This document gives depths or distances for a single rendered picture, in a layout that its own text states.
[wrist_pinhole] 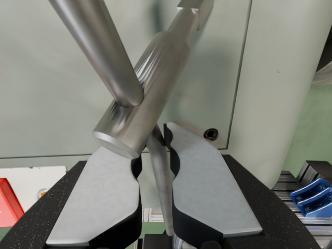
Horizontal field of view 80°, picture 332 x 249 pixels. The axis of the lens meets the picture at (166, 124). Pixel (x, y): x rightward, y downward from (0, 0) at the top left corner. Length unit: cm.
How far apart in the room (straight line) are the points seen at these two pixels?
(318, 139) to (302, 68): 203
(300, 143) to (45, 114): 207
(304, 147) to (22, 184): 213
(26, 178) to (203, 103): 19
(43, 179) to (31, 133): 5
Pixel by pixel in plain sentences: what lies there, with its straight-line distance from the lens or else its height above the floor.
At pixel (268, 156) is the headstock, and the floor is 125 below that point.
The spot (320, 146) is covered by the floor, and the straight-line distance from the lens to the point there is 229.
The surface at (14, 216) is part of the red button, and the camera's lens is 28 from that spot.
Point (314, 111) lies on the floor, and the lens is 203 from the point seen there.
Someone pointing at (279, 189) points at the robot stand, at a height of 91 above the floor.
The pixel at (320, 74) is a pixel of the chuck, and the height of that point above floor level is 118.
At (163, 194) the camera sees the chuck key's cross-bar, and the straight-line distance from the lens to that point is 18.
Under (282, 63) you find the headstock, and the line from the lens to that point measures 19.
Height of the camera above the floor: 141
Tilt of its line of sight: 61 degrees down
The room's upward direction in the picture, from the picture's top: 173 degrees clockwise
